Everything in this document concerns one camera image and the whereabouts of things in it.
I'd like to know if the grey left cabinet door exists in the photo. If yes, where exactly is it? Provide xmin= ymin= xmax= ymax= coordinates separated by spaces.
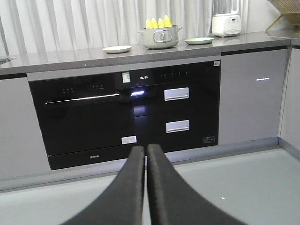
xmin=0 ymin=78 xmax=50 ymax=180

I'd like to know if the black drawer sterilizer cabinet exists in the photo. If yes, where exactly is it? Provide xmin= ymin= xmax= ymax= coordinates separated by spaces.
xmin=129 ymin=59 xmax=221 ymax=152

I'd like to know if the white blender appliance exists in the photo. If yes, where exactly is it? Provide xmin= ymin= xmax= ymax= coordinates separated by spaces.
xmin=211 ymin=0 xmax=242 ymax=37

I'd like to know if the yellow corn cob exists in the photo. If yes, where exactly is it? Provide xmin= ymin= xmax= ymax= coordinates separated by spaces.
xmin=158 ymin=18 xmax=165 ymax=28
xmin=151 ymin=18 xmax=158 ymax=29
xmin=145 ymin=20 xmax=152 ymax=29
xmin=164 ymin=15 xmax=173 ymax=27

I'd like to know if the green electric cooking pot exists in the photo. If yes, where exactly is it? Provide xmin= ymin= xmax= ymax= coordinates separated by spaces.
xmin=137 ymin=25 xmax=182 ymax=49

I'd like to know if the wooden dish rack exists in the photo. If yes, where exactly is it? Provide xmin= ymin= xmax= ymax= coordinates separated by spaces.
xmin=266 ymin=0 xmax=300 ymax=31

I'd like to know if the white curtain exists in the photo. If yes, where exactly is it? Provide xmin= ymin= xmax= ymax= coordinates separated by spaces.
xmin=0 ymin=0 xmax=213 ymax=57

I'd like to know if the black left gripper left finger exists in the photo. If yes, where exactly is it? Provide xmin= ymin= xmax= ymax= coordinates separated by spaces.
xmin=63 ymin=146 xmax=145 ymax=225

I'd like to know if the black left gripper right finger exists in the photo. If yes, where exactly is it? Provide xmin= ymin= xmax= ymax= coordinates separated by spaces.
xmin=147 ymin=144 xmax=243 ymax=225

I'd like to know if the cream white plate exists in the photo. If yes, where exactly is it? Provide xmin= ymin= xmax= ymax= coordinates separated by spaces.
xmin=103 ymin=45 xmax=132 ymax=54

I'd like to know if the grey cabinet door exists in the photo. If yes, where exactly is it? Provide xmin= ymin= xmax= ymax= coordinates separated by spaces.
xmin=0 ymin=78 xmax=50 ymax=180
xmin=219 ymin=49 xmax=288 ymax=144

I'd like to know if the light green plate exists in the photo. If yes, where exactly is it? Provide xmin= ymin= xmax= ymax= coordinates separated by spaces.
xmin=185 ymin=37 xmax=214 ymax=45

